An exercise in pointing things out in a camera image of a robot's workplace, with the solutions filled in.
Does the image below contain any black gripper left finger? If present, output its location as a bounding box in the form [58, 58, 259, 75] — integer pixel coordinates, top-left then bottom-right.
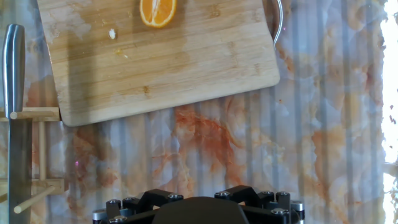
[92, 189, 185, 224]

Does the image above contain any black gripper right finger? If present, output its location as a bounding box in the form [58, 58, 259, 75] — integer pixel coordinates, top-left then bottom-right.
[213, 185, 306, 224]

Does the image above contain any steel cleaver knife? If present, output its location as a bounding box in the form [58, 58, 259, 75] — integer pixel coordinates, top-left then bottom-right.
[1, 24, 34, 224]

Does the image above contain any orange half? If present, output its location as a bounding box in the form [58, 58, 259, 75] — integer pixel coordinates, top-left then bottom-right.
[139, 0, 177, 29]

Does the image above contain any marble pattern plastic mat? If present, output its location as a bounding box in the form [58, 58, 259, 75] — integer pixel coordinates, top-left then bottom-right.
[0, 0, 388, 224]

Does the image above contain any wooden peg rack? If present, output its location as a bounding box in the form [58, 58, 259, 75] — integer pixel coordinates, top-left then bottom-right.
[0, 107, 65, 215]

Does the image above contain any bamboo cutting board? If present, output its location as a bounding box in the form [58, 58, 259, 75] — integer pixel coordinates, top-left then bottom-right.
[36, 0, 280, 128]

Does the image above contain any stainless steel bowl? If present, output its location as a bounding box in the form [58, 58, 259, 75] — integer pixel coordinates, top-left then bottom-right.
[262, 0, 284, 45]

